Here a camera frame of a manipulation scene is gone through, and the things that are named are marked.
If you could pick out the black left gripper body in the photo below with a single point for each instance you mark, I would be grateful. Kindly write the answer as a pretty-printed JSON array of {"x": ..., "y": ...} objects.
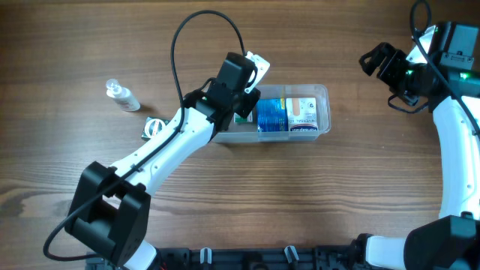
[{"x": 249, "y": 103}]

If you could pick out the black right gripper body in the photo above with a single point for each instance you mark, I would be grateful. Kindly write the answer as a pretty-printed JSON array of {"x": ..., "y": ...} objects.
[{"x": 403, "y": 76}]

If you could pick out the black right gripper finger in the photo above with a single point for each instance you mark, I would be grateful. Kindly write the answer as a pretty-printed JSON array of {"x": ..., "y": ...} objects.
[
  {"x": 371, "y": 61},
  {"x": 383, "y": 51}
]

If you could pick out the blue box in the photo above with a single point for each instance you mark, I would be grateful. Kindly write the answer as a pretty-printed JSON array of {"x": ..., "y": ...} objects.
[{"x": 271, "y": 115}]

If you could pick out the white plaster box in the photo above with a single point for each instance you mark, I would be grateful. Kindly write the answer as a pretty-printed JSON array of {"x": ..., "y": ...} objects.
[{"x": 302, "y": 114}]

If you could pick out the green Zam-Buk box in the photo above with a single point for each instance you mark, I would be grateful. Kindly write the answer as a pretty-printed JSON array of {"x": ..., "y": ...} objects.
[{"x": 152, "y": 126}]

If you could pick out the white calamol lotion bottle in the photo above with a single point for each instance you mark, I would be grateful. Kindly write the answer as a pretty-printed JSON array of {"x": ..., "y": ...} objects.
[{"x": 122, "y": 96}]

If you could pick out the white green medicine box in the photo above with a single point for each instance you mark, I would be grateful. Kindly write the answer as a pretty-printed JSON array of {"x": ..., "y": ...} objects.
[{"x": 240, "y": 120}]

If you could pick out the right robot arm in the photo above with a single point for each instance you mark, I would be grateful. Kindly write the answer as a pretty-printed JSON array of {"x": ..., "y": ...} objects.
[{"x": 452, "y": 241}]

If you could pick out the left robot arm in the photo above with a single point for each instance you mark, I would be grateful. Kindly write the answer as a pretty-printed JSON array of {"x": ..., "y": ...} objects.
[{"x": 110, "y": 209}]

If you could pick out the clear plastic container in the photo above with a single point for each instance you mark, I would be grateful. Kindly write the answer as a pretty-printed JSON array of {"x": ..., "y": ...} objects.
[{"x": 247, "y": 132}]

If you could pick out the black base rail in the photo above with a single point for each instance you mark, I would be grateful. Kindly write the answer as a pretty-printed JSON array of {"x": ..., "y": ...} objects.
[{"x": 290, "y": 257}]

